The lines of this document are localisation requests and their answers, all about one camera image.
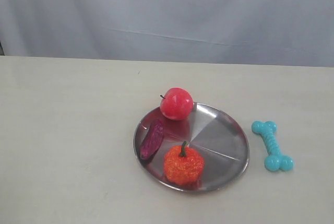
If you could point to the orange toy pumpkin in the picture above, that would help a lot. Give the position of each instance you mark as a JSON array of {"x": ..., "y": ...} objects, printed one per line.
[{"x": 183, "y": 165}]

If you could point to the turquoise toy bone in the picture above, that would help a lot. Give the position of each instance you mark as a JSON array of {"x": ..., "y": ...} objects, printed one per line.
[{"x": 275, "y": 160}]

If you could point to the red toy apple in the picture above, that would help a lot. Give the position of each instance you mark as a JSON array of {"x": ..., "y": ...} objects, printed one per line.
[{"x": 176, "y": 104}]

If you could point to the white backdrop cloth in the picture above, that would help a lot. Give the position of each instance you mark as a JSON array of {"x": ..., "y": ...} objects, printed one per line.
[{"x": 278, "y": 32}]

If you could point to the purple toy sweet potato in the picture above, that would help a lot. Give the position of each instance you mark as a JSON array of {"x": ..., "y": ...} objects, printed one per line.
[{"x": 153, "y": 140}]

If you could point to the round stainless steel plate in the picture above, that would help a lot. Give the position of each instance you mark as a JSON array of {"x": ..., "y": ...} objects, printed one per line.
[{"x": 213, "y": 133}]

